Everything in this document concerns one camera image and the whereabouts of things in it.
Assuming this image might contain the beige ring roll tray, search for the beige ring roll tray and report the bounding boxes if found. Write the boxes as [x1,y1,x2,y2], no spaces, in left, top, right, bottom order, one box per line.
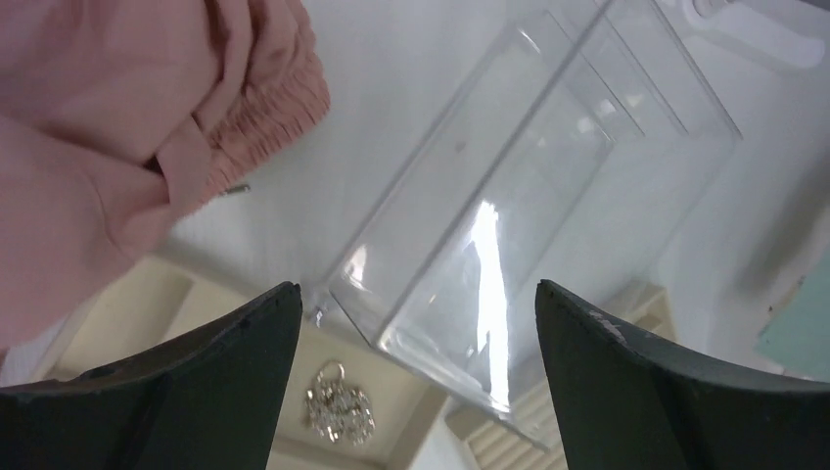
[445,282,676,469]

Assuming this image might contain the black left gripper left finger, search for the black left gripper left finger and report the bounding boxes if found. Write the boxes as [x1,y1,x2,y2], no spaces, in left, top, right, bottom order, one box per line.
[1,282,302,469]

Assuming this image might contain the clear acrylic box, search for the clear acrylic box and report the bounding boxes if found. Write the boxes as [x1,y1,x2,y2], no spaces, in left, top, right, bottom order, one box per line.
[308,1,741,419]

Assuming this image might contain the white clothes rack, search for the white clothes rack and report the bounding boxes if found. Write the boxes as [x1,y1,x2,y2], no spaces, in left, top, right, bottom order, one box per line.
[657,0,829,75]

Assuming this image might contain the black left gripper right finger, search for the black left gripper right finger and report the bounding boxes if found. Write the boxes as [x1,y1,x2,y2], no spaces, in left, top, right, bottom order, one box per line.
[535,280,829,469]

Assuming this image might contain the green cartoon print cloth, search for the green cartoon print cloth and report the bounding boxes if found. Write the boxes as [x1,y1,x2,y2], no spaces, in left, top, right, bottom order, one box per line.
[755,253,829,382]

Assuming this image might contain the beige compartment tray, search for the beige compartment tray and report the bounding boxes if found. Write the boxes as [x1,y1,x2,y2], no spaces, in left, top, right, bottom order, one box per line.
[28,256,446,469]

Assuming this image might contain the pink crumpled cloth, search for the pink crumpled cloth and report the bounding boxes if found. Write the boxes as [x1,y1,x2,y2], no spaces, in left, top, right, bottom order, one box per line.
[1,1,331,349]

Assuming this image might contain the long silver necklace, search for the long silver necklace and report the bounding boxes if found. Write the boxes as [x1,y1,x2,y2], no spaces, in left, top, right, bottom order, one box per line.
[302,360,378,447]

